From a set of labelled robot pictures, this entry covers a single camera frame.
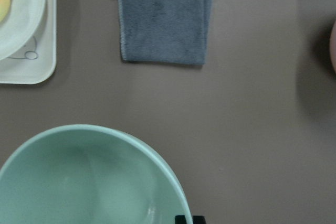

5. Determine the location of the light green bowl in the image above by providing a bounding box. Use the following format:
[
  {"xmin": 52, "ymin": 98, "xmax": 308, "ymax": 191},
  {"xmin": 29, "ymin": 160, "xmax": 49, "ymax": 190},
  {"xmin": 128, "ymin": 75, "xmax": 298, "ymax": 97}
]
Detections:
[{"xmin": 1, "ymin": 124, "xmax": 193, "ymax": 223}]

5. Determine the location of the pink bowl of ice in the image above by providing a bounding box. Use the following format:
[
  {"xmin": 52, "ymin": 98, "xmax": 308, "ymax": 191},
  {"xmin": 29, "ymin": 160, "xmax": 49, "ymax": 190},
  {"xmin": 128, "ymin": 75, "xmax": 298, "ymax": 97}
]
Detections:
[{"xmin": 329, "ymin": 22, "xmax": 336, "ymax": 72}]

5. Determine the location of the white plate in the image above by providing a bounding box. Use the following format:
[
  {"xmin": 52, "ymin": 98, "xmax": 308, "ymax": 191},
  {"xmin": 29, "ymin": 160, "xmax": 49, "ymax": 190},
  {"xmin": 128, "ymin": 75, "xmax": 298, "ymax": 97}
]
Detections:
[{"xmin": 1, "ymin": 0, "xmax": 46, "ymax": 60}]

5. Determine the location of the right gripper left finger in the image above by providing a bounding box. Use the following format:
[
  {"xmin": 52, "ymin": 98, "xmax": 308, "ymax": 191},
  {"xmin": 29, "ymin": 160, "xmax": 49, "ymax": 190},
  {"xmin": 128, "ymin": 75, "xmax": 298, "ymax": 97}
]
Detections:
[{"xmin": 174, "ymin": 215, "xmax": 187, "ymax": 224}]

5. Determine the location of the grey folded cloth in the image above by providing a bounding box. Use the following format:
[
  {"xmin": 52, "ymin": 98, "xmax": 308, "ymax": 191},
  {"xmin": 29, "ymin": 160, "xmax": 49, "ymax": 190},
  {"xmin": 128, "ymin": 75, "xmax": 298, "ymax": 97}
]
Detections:
[{"xmin": 118, "ymin": 0, "xmax": 213, "ymax": 66}]

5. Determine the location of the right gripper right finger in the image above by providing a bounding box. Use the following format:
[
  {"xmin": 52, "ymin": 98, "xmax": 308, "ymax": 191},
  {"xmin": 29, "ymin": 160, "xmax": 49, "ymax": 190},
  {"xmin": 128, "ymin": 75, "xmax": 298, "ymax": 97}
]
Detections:
[{"xmin": 193, "ymin": 216, "xmax": 206, "ymax": 224}]

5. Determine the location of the cream serving tray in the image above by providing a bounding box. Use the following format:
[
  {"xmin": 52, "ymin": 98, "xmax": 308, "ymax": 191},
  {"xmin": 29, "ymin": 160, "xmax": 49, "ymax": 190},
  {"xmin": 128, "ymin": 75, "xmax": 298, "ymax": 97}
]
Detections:
[{"xmin": 1, "ymin": 0, "xmax": 57, "ymax": 84}]

